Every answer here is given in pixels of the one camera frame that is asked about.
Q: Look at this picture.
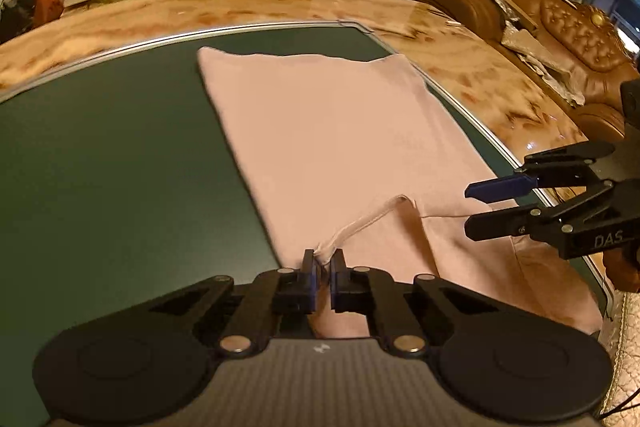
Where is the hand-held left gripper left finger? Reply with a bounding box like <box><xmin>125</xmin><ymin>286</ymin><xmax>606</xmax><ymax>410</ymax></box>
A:
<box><xmin>150</xmin><ymin>249</ymin><xmax>322</xmax><ymax>354</ymax></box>

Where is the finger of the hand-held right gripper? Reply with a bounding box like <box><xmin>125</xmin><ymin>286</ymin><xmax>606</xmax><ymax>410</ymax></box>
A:
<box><xmin>464</xmin><ymin>141</ymin><xmax>616</xmax><ymax>200</ymax></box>
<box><xmin>464</xmin><ymin>179</ymin><xmax>616</xmax><ymax>244</ymax></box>

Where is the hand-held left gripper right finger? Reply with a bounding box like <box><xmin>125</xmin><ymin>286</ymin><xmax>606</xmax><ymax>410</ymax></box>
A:
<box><xmin>329</xmin><ymin>249</ymin><xmax>501</xmax><ymax>354</ymax></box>

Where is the pale pink garment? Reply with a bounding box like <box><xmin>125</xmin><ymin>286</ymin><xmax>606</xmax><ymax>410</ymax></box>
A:
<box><xmin>197</xmin><ymin>46</ymin><xmax>603</xmax><ymax>339</ymax></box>

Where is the silver crumpled cloth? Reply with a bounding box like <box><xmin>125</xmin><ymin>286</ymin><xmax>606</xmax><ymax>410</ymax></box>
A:
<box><xmin>482</xmin><ymin>0</ymin><xmax>586</xmax><ymax>108</ymax></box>

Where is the tufted brown leather sofa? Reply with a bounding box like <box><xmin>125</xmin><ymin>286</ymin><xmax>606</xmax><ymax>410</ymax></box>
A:
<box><xmin>500</xmin><ymin>0</ymin><xmax>640</xmax><ymax>293</ymax></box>

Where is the brown leather armchair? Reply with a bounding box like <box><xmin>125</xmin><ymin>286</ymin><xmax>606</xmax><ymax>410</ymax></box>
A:
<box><xmin>416</xmin><ymin>0</ymin><xmax>506</xmax><ymax>42</ymax></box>

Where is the orange plastic bag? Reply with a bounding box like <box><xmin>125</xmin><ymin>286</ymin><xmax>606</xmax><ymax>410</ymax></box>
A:
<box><xmin>34</xmin><ymin>0</ymin><xmax>65</xmax><ymax>28</ymax></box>

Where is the black bag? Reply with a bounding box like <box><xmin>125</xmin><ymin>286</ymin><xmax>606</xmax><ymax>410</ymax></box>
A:
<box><xmin>0</xmin><ymin>0</ymin><xmax>38</xmax><ymax>42</ymax></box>

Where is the green board with silver frame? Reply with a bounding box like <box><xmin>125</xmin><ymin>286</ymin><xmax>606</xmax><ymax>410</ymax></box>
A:
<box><xmin>0</xmin><ymin>21</ymin><xmax>616</xmax><ymax>427</ymax></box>

